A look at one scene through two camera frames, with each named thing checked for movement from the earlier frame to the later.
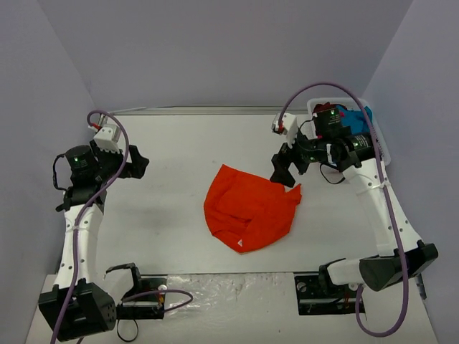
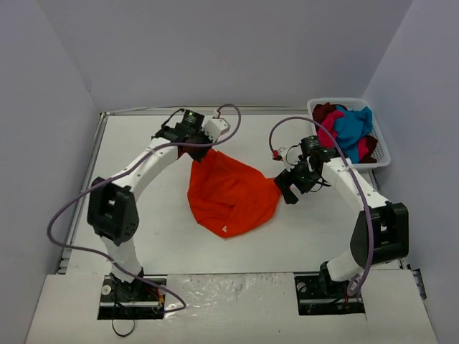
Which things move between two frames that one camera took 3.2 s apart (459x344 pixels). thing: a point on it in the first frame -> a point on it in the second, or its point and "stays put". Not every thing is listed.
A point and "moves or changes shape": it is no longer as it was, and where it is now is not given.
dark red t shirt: (321, 107) stays put
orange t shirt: (247, 212) moves or changes shape
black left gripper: (126, 165) -> (196, 151)
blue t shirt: (355, 118) stays put
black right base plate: (313, 299) stays put
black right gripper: (292, 158) -> (287, 183)
